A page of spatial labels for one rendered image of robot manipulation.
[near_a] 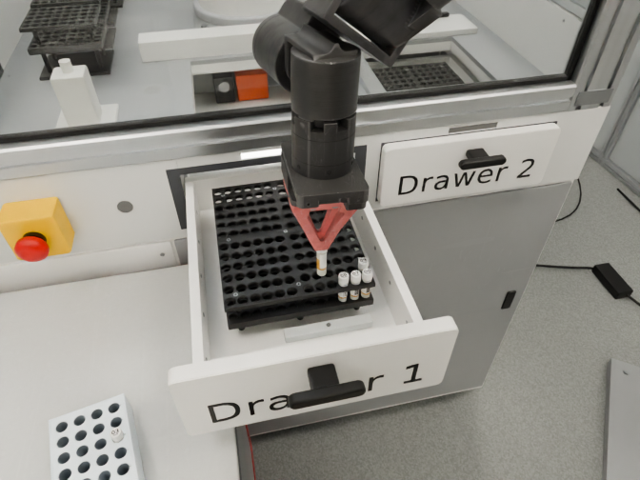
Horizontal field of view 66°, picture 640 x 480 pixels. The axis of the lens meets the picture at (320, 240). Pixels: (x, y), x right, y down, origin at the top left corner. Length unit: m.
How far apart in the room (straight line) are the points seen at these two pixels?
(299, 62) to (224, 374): 0.29
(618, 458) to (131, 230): 1.33
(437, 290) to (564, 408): 0.72
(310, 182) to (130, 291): 0.44
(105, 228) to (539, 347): 1.37
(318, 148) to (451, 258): 0.61
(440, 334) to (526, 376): 1.16
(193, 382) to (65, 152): 0.37
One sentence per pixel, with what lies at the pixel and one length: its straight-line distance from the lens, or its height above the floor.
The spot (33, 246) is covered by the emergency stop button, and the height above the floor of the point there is 0.89.
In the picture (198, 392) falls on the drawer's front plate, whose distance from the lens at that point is 0.51.
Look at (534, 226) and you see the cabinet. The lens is 1.04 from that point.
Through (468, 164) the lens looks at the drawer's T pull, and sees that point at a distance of 0.77.
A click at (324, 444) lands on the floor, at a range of 1.46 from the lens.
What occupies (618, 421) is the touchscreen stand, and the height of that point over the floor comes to 0.03.
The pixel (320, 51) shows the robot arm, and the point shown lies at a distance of 0.41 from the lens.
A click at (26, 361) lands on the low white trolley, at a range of 0.79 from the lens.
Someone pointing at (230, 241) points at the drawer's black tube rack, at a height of 0.90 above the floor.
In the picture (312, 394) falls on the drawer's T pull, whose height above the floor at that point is 0.91.
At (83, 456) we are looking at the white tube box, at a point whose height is 0.80.
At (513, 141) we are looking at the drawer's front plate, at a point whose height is 0.91.
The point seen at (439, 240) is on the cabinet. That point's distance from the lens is 0.95.
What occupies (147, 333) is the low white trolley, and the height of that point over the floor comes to 0.76.
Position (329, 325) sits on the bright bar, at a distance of 0.60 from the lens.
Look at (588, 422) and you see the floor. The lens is 1.67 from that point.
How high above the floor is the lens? 1.34
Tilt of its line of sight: 44 degrees down
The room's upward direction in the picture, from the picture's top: straight up
